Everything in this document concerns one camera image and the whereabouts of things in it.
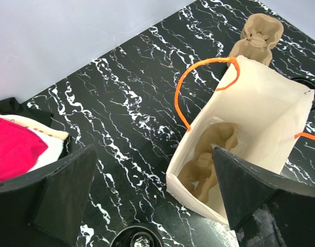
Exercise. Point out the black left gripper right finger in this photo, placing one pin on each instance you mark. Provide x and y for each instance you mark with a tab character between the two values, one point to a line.
262	207

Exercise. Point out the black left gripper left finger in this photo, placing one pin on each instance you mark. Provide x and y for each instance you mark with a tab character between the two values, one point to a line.
45	207

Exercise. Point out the brown pulp cup carrier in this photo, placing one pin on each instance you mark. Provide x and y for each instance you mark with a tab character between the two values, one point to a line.
198	175

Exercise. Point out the black cup stack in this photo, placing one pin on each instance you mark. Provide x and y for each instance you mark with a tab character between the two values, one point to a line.
140	234
304	81

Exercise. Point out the cream bear paper bag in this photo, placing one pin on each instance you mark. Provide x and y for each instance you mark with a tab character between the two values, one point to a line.
270	111

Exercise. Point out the red napkin stack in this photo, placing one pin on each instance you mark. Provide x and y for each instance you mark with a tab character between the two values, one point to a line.
27	145

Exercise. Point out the black napkin tray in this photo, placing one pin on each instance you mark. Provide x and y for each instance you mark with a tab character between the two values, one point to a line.
34	118

